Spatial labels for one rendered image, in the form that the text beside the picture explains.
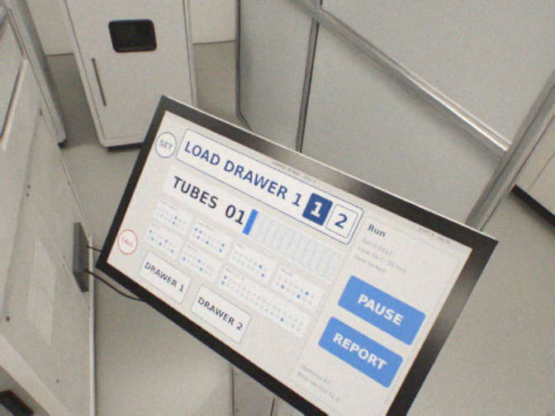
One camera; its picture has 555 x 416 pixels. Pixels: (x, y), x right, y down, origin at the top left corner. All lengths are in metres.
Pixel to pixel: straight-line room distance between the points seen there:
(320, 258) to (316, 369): 0.14
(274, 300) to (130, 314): 1.32
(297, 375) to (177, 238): 0.27
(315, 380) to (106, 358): 1.28
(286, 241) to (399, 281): 0.15
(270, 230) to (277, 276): 0.06
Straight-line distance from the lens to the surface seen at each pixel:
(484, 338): 1.99
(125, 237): 0.68
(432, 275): 0.50
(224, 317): 0.58
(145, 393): 1.65
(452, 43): 1.13
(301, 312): 0.53
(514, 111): 1.01
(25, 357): 1.05
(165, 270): 0.63
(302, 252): 0.52
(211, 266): 0.58
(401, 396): 0.54
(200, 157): 0.60
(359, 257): 0.50
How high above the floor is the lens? 1.51
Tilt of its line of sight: 44 degrees down
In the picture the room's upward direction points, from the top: 6 degrees clockwise
